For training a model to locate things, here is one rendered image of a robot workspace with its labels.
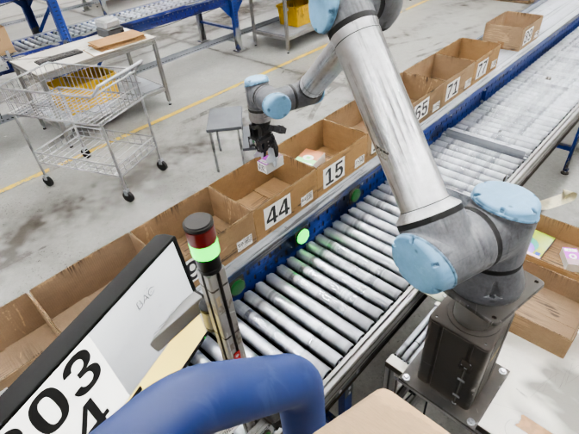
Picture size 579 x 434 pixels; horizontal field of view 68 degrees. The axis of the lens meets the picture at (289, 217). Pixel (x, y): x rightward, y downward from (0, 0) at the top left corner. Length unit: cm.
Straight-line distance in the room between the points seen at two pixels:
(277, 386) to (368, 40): 88
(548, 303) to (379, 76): 122
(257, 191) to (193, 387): 196
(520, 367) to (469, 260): 79
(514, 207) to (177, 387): 94
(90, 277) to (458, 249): 134
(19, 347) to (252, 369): 164
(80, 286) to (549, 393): 165
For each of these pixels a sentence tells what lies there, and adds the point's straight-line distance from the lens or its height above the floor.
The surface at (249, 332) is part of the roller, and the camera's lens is 170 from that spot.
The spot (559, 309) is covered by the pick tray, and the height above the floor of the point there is 76.
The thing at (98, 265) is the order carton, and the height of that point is 99.
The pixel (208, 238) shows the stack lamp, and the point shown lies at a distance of 73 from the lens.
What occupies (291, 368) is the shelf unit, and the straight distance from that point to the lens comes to 22.
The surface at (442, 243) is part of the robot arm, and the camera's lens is 95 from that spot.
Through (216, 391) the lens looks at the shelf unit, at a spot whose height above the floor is 195.
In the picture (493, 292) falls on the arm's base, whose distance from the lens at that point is 119.
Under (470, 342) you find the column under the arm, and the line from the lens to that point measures 131.
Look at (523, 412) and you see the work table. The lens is 163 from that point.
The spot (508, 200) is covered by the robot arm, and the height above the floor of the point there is 149.
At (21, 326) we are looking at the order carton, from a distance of 181.
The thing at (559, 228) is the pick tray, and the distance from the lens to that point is 219.
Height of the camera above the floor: 211
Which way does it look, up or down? 39 degrees down
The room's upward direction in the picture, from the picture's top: 6 degrees counter-clockwise
